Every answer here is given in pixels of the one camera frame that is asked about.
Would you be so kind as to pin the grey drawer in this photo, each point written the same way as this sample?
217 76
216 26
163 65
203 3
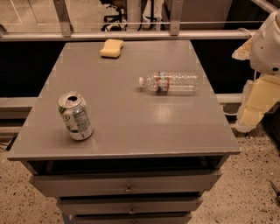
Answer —
148 218
126 183
141 205

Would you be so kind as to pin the yellow sponge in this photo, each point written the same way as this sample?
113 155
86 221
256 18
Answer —
112 48

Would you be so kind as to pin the grey drawer cabinet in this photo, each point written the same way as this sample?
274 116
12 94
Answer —
134 131

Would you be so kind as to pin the black office chair base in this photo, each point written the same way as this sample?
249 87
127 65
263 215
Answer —
115 23

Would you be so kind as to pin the silver green soda can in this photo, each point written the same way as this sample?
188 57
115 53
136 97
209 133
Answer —
73 110

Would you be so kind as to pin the clear plastic water bottle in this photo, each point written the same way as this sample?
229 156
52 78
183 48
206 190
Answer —
170 83

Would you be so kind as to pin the grey metal railing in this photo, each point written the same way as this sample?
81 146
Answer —
82 20

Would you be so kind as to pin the middle grey drawer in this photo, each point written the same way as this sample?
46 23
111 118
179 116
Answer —
141 205

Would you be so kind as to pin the bottom grey drawer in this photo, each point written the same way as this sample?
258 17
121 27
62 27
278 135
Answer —
148 218

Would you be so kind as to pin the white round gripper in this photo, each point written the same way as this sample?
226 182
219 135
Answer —
266 49

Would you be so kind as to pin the top grey drawer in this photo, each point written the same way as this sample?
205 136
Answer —
126 183

